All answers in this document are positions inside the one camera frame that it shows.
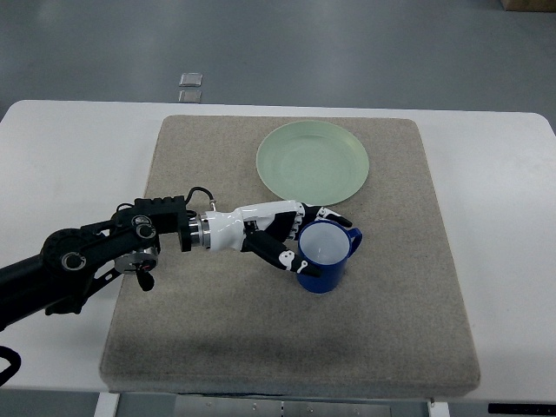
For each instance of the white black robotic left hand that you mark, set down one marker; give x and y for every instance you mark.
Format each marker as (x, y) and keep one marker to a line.
(262, 229)

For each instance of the blue mug white inside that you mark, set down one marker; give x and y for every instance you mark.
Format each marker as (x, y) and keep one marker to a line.
(327, 246)

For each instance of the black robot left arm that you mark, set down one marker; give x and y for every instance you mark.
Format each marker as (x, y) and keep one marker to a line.
(63, 275)

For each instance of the light green plate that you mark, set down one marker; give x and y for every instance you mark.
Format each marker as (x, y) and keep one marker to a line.
(311, 161)

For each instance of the lower floor socket plate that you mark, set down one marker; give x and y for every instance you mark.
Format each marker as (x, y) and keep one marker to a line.
(190, 96)

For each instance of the floor socket plate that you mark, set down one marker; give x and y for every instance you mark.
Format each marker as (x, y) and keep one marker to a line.
(190, 80)
(190, 96)

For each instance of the upper floor socket plate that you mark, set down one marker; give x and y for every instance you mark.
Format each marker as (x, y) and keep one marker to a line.
(190, 80)

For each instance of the beige felt mat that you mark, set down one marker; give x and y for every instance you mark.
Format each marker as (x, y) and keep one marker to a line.
(228, 323)

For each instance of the black label strip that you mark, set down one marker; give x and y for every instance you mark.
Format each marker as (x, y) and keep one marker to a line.
(520, 408)

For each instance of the cardboard box corner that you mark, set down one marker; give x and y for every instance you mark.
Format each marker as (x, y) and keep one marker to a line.
(529, 5)

